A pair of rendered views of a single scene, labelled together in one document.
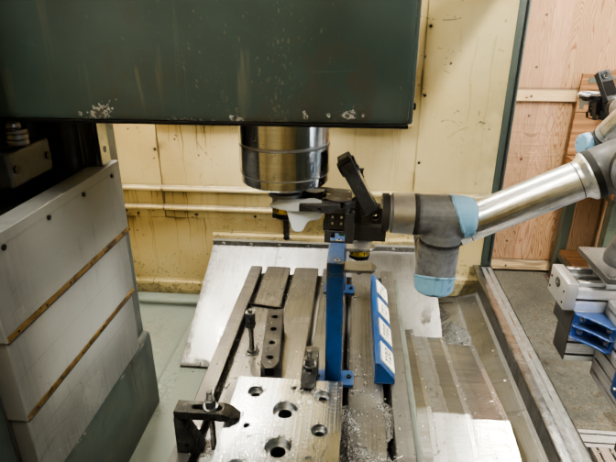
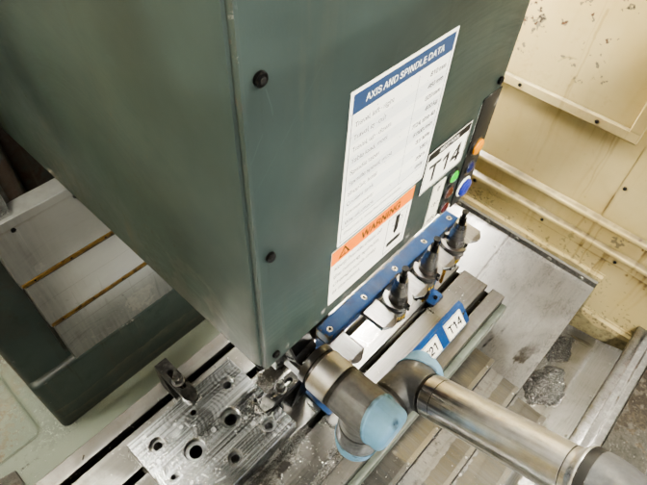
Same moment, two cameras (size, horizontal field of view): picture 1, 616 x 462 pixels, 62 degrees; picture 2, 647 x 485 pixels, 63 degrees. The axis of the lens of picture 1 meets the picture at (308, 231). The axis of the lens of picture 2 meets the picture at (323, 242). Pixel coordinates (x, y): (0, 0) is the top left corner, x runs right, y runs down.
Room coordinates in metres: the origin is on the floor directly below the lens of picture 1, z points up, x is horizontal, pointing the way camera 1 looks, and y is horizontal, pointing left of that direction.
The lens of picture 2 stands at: (0.55, -0.36, 2.17)
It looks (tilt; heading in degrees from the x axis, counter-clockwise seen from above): 50 degrees down; 35
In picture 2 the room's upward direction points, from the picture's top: 4 degrees clockwise
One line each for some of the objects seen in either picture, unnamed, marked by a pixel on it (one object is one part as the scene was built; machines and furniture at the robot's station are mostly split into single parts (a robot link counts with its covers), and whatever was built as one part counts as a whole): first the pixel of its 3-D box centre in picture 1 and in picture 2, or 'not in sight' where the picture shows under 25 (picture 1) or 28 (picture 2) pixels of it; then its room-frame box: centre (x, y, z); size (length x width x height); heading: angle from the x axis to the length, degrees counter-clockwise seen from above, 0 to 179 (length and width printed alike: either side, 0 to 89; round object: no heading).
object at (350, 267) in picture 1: (360, 267); (347, 349); (1.01, -0.12, 1.21); 0.07 x 0.05 x 0.01; 85
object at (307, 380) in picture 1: (310, 376); (282, 393); (0.94, 0.00, 0.97); 0.13 x 0.03 x 0.15; 175
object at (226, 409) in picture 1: (208, 421); (178, 385); (0.80, 0.20, 0.97); 0.13 x 0.03 x 0.15; 85
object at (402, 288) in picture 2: not in sight; (400, 288); (1.18, -0.13, 1.26); 0.04 x 0.04 x 0.07
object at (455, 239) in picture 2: not in sight; (458, 231); (1.40, -0.15, 1.26); 0.04 x 0.04 x 0.07
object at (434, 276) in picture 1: (435, 260); (365, 424); (0.88, -0.24, 1.29); 0.11 x 0.08 x 0.11; 171
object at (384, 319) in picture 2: (360, 246); (381, 316); (1.12, -0.13, 1.21); 0.07 x 0.05 x 0.01; 85
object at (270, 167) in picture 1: (284, 147); not in sight; (0.89, 0.04, 1.51); 0.16 x 0.16 x 0.12
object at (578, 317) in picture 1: (592, 332); not in sight; (1.28, -0.84, 0.86); 0.09 x 0.09 x 0.09; 84
